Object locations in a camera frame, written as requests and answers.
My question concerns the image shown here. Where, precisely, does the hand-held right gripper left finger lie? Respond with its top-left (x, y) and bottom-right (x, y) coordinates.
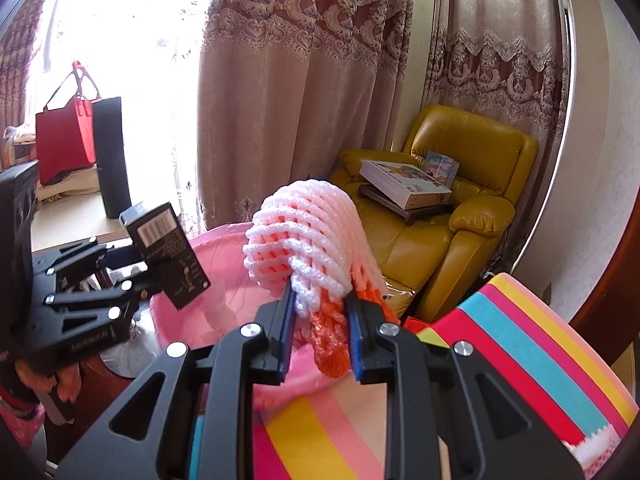
top-left (52, 287), bottom-right (297, 480)

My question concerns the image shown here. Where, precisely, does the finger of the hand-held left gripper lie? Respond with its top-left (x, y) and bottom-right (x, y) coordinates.
top-left (32, 237), bottom-right (152, 282)
top-left (44, 269), bottom-right (169, 322)

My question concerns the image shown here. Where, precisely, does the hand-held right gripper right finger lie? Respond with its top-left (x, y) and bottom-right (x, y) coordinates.
top-left (346, 292), bottom-right (586, 480)

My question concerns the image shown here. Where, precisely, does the trash bin with pink bag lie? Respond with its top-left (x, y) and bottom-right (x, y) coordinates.
top-left (150, 222), bottom-right (401, 411)

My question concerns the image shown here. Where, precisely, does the black carton box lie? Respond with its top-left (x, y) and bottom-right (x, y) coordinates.
top-left (119, 201), bottom-right (211, 310)

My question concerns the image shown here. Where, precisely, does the person's left hand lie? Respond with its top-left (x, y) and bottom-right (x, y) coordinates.
top-left (12, 357), bottom-right (83, 406)

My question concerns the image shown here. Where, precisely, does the red packet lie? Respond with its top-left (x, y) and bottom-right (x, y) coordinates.
top-left (404, 315), bottom-right (437, 335)

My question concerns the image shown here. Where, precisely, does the round metal base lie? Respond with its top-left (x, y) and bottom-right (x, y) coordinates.
top-left (99, 321), bottom-right (168, 378)

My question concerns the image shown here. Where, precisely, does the tall black column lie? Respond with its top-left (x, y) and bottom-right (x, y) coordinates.
top-left (91, 96), bottom-right (132, 219)

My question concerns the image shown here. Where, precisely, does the red tote bag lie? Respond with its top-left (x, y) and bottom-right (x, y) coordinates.
top-left (35, 60), bottom-right (101, 186)

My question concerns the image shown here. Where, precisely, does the striped colourful tablecloth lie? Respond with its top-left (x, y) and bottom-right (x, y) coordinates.
top-left (190, 272), bottom-right (633, 480)

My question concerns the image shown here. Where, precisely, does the flat white cardboard box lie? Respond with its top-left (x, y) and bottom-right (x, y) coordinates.
top-left (359, 159), bottom-right (456, 211)

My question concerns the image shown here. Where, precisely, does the beige lace curtain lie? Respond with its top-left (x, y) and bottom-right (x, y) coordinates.
top-left (425, 0), bottom-right (574, 171)
top-left (196, 0), bottom-right (418, 233)
top-left (0, 0), bottom-right (58, 171)

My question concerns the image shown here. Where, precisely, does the small blue picture box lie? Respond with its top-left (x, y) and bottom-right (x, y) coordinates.
top-left (420, 150), bottom-right (461, 188)

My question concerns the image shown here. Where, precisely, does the yellow leather armchair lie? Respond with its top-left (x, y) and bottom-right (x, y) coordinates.
top-left (327, 104), bottom-right (540, 323)

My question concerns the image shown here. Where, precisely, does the brown wooden door frame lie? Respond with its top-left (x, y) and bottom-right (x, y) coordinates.
top-left (569, 180), bottom-right (640, 343)

